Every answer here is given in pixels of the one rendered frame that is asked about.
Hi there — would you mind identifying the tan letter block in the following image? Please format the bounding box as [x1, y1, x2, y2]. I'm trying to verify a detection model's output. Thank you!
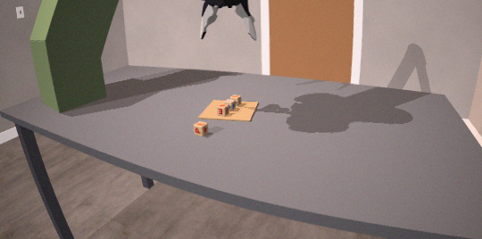
[194, 121, 209, 136]
[224, 99, 236, 111]
[230, 95, 242, 106]
[217, 103, 229, 117]

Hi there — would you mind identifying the peach flat mat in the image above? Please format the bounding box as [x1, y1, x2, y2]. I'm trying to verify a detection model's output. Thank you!
[198, 100, 258, 122]

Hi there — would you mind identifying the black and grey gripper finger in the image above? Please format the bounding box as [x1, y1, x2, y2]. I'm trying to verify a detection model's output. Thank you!
[201, 0, 219, 39]
[235, 0, 256, 41]

